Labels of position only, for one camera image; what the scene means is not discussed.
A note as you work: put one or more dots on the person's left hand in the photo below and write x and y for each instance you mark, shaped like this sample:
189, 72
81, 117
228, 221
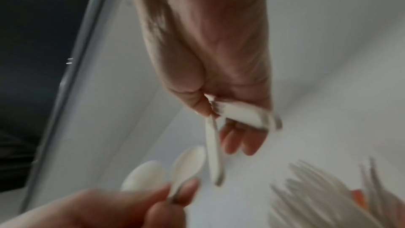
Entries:
95, 209

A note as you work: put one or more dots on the person's right hand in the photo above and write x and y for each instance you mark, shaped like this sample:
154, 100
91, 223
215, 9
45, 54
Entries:
215, 41

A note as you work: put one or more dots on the white plastic spoon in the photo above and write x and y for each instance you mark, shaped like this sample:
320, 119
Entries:
188, 164
145, 175

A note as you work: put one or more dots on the bunch of white forks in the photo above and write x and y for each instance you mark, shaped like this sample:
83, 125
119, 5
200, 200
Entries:
316, 197

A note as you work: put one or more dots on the orange mesh cup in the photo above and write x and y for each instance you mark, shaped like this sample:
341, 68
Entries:
359, 198

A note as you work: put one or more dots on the dark glass window white frame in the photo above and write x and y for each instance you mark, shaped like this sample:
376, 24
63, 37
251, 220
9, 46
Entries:
31, 59

